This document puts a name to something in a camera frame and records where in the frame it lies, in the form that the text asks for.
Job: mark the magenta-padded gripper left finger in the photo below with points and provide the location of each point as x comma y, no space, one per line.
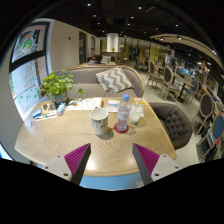
77,160

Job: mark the clear blue-capped water bottle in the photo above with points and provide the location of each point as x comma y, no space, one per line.
122,115

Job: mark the small yellow card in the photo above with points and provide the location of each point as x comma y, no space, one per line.
140,101

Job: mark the grey white chevron cushion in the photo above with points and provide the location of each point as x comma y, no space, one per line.
115,80

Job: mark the group of wooden dining chairs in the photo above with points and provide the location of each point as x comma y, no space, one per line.
166,78

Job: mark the grey curved wood-framed sofa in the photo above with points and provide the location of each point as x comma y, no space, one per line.
85,76

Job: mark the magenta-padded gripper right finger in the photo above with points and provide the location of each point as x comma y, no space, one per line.
146,160

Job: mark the green potted plant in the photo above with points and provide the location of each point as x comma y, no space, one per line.
56,85

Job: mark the person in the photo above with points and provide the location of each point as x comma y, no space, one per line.
96,58

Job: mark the dark grey tufted armchair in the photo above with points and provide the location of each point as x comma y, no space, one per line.
175,125

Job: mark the colourful window poster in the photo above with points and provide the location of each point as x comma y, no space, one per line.
28,43

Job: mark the white mug with black lettering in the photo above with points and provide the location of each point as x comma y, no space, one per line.
99,121

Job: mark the clear plastic cup with straw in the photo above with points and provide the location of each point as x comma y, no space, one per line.
136,115

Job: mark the small blue box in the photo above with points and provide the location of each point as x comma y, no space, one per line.
61,109

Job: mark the wooden dining table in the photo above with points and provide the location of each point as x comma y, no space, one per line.
183,78

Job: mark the group of ceiling spot lights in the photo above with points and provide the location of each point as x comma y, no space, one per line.
89,4

